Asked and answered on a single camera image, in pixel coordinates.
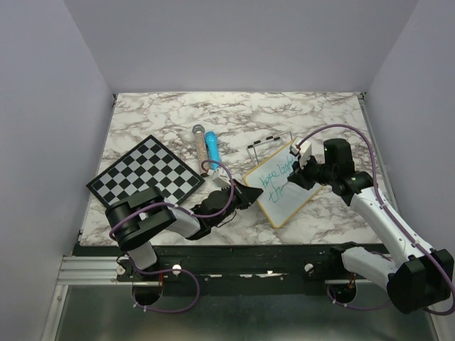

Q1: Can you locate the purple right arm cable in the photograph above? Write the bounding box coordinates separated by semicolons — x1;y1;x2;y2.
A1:
296;124;455;317

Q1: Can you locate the metal wire whiteboard stand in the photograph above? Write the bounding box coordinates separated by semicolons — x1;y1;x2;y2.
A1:
246;131;293;166

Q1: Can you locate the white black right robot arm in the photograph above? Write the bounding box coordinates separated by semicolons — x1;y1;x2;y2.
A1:
287;139;454;314

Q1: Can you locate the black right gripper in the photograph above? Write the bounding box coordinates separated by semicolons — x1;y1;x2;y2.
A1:
287;152;336;190

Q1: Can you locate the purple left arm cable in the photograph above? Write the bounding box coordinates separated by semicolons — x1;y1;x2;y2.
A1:
108;158;236;313

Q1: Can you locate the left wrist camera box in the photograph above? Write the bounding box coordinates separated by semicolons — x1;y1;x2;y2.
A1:
212;166;230;188

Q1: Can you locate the black white chessboard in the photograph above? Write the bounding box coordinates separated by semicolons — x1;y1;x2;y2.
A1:
86;135;204;207

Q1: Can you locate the yellow framed whiteboard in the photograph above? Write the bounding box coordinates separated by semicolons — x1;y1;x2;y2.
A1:
243;143;323;228

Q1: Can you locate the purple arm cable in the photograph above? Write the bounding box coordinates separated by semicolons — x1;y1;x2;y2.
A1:
296;124;455;317
108;158;236;313

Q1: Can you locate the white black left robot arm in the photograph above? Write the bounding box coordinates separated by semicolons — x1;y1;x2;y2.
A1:
105;180;263;281

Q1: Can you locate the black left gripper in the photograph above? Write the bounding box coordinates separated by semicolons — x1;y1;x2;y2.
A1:
210;178;262;227

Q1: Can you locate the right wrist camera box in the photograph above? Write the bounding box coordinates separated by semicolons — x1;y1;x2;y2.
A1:
289;139;312;169

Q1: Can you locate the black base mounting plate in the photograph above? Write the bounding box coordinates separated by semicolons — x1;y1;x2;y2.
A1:
73;244;362;298

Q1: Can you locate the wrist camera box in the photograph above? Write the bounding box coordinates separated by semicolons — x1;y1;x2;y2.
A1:
289;139;312;169
212;166;230;188

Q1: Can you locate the blue toy microphone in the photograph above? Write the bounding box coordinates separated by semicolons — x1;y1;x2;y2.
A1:
205;131;220;162

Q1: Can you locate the aluminium frame rail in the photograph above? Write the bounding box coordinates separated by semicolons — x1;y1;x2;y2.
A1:
43;257;437;340

